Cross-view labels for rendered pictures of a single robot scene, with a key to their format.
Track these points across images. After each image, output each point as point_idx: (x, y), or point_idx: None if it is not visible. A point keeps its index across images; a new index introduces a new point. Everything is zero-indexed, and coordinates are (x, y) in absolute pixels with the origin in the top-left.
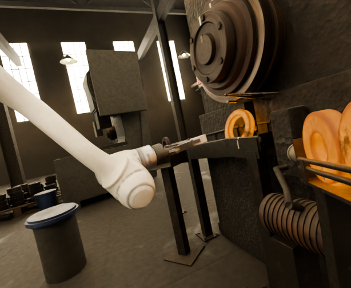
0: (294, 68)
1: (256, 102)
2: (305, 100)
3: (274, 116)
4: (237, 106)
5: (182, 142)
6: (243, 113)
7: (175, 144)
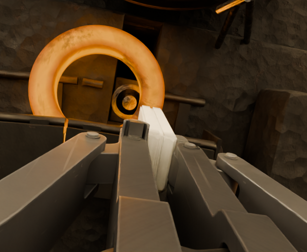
0: (266, 5)
1: (175, 36)
2: (296, 86)
3: (302, 108)
4: (91, 14)
5: (93, 150)
6: (138, 50)
7: (281, 234)
